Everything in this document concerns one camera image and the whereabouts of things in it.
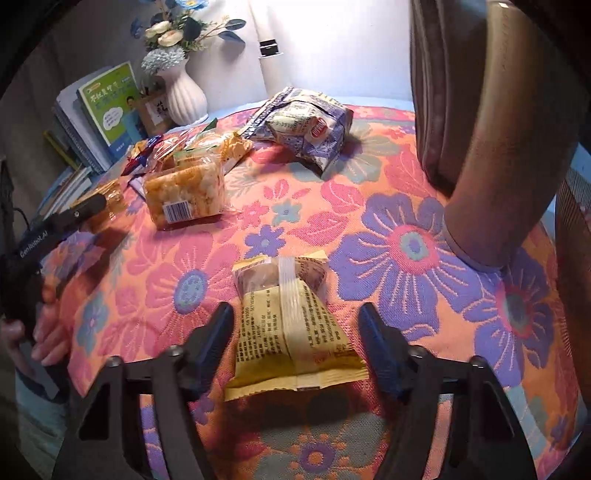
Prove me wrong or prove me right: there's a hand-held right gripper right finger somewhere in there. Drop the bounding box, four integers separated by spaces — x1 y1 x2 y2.
358 302 541 480

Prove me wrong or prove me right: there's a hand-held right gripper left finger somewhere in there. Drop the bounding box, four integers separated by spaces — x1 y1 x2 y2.
51 302 235 480

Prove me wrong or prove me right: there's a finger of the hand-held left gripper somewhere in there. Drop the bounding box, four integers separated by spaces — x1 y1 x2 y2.
50 194 109 227

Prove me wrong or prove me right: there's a brown snack packet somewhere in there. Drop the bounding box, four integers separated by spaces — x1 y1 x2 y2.
87 179 126 223

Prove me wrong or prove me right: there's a yellow snack packet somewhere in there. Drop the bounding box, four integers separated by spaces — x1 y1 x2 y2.
224 249 370 402

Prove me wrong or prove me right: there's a person's left hand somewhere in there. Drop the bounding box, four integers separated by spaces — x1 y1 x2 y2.
0 300 71 367

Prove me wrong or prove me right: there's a stack of books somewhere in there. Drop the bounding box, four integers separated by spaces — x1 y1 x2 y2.
36 83 114 219

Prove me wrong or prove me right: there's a red blue snack packet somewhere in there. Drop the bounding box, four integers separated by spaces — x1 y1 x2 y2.
121 136 163 177

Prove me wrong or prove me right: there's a clear packet of orange crackers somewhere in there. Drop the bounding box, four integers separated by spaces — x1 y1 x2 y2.
143 161 227 230
150 136 190 171

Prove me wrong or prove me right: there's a green book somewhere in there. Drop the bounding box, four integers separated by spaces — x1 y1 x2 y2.
76 62 145 149

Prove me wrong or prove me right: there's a floral woven cloth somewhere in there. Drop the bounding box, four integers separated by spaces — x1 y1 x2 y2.
41 104 574 480

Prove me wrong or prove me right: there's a brown box with calligraphy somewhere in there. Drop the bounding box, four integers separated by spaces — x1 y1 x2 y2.
139 89 174 137

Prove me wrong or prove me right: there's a person's leg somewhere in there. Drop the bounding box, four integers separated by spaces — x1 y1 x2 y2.
13 364 71 480

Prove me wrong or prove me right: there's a white ribbed vase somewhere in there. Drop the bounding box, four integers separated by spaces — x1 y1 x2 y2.
164 59 209 126

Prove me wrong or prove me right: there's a clear yellow pastry packet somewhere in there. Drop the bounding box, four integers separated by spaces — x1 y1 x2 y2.
182 129 254 174

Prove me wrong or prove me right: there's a purple white snack bag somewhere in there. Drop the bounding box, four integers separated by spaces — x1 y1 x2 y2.
245 88 354 178

